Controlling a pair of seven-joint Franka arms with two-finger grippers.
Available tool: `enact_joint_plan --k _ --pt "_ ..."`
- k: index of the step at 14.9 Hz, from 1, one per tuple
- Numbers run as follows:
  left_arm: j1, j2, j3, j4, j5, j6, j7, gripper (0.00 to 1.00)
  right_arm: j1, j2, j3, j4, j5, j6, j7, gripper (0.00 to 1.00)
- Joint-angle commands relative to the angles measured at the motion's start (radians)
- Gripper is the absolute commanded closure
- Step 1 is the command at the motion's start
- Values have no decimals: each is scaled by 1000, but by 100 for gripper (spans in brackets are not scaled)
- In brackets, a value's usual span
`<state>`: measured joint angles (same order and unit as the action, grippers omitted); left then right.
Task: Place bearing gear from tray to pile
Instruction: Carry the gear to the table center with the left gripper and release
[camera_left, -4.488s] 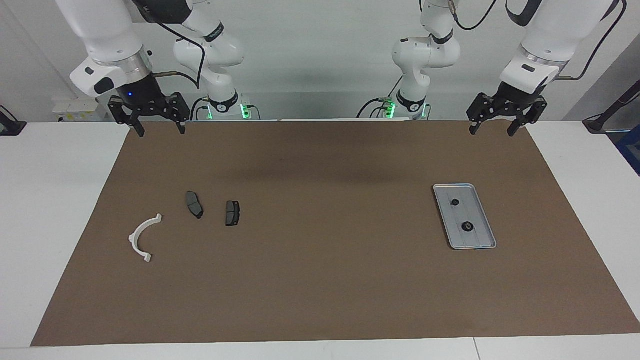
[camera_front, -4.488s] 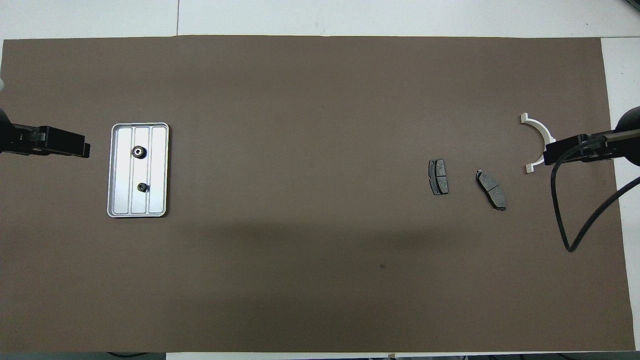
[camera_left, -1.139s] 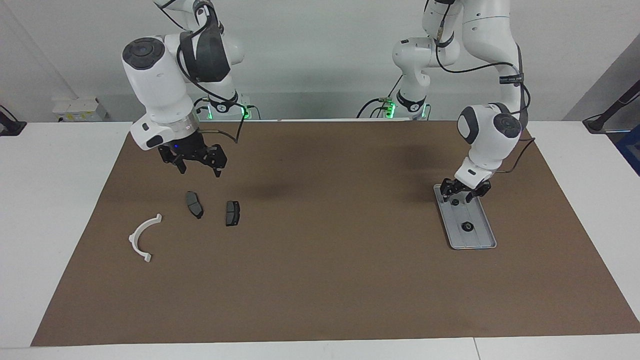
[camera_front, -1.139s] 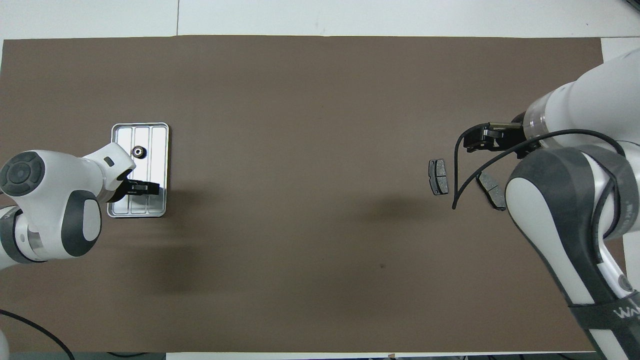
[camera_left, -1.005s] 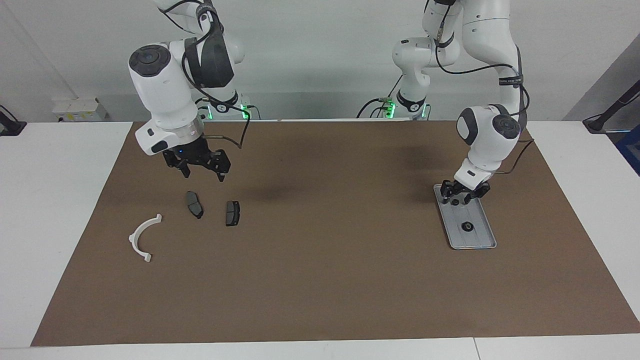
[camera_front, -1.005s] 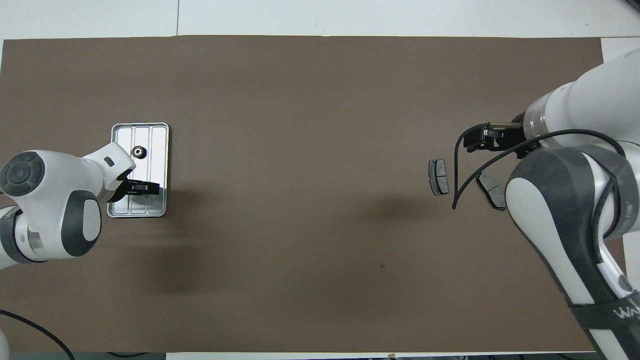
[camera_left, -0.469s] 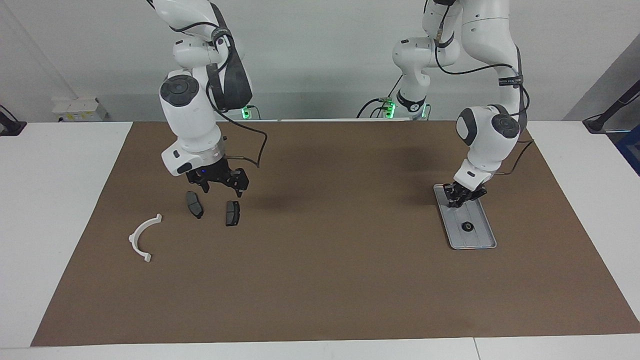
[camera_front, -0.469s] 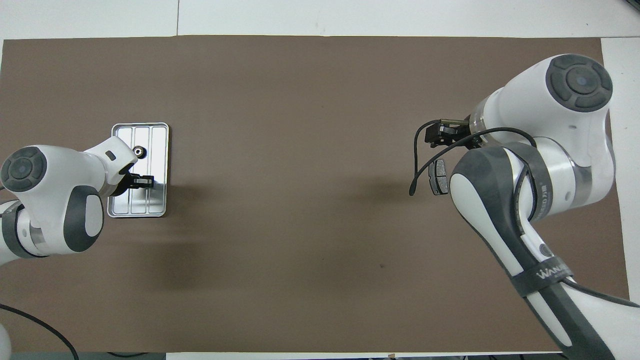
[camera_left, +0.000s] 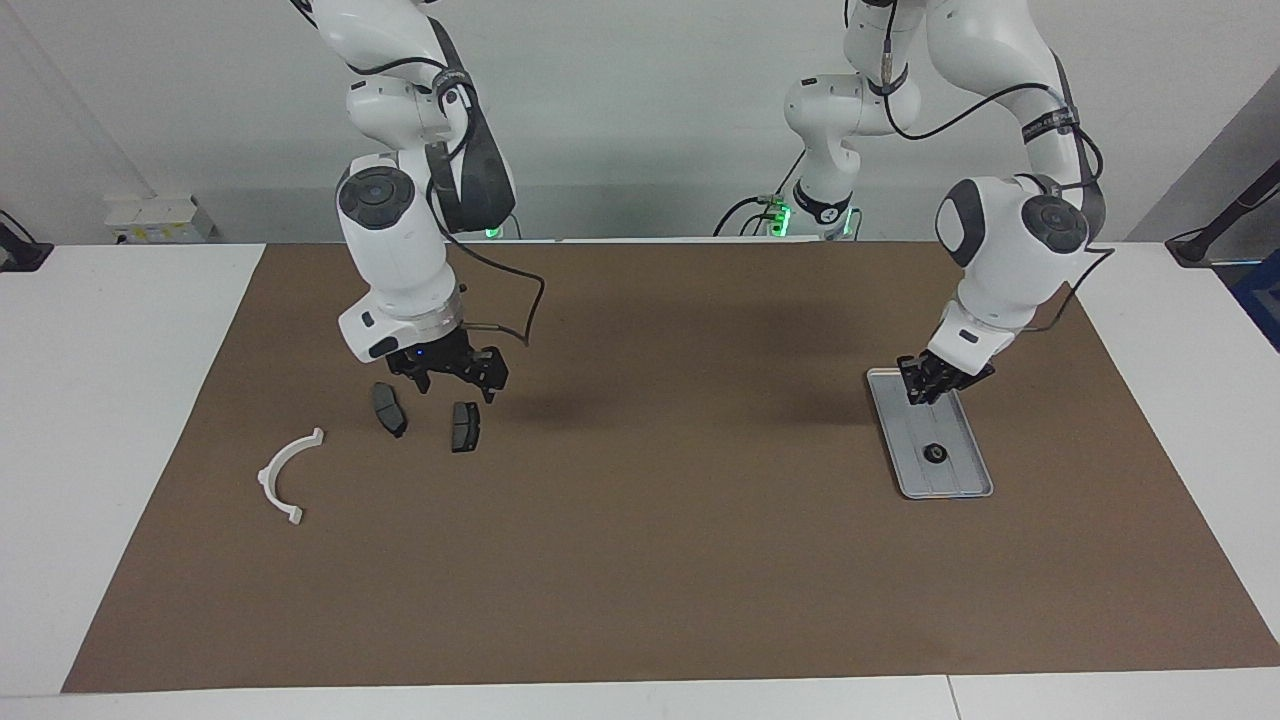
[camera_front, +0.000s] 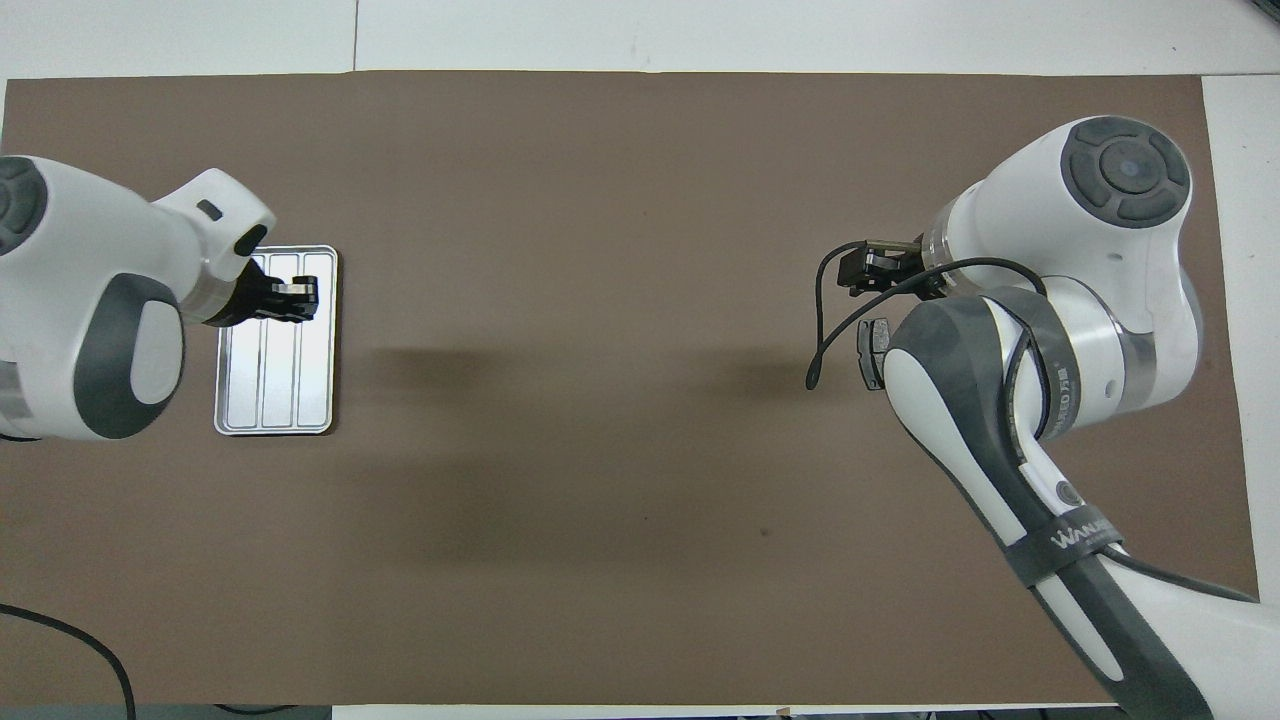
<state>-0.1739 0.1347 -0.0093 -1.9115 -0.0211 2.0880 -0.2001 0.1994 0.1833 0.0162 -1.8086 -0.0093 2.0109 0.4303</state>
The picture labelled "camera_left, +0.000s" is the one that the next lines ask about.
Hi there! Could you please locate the white curved plastic bracket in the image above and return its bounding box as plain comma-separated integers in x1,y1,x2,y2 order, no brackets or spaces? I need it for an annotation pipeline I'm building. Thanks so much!
257,427,326,526

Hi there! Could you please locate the curved dark brake pad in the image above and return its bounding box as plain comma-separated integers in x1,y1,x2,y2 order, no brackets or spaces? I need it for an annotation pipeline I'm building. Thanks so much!
371,382,408,439

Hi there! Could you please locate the black clamp mount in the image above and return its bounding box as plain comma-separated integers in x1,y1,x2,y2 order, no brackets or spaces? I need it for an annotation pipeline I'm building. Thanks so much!
0,210,53,273

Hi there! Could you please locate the black base power cable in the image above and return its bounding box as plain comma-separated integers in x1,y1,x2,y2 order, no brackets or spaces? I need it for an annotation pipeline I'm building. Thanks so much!
713,150,807,237

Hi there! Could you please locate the white power strip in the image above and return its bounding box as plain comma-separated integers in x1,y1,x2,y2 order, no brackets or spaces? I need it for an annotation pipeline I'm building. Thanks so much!
105,195,216,244

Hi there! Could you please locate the black camera stand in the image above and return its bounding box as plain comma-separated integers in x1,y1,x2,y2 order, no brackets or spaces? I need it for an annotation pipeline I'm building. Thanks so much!
1166,160,1280,267

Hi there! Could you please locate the silver metal tray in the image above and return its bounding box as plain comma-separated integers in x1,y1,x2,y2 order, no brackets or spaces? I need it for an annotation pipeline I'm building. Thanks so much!
866,367,995,500

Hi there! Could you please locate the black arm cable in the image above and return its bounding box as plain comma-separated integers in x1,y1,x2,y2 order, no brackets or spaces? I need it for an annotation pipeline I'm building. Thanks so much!
850,0,1119,331
350,55,547,349

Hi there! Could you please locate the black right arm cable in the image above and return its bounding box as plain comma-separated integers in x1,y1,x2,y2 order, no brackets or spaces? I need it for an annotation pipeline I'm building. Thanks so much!
350,55,547,349

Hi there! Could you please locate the brown table mat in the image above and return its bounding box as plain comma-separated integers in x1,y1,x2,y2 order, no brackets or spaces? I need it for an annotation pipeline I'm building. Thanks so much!
62,240,1280,694

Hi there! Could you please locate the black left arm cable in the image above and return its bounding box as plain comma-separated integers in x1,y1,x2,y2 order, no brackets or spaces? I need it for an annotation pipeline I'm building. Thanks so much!
850,0,1119,331

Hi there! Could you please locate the blue box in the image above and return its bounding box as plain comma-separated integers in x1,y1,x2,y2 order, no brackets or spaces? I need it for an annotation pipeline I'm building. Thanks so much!
1232,250,1280,351

